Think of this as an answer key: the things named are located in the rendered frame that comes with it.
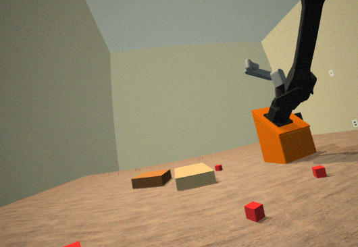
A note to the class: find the pale yellow board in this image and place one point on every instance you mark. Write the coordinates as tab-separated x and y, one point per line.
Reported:
194	175

